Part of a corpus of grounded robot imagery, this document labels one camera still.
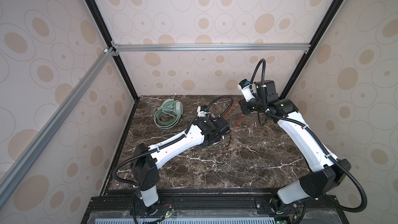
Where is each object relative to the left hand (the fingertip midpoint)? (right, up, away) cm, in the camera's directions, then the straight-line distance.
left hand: (194, 124), depth 76 cm
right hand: (+23, +12, 0) cm, 26 cm away
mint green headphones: (-20, +4, +33) cm, 39 cm away
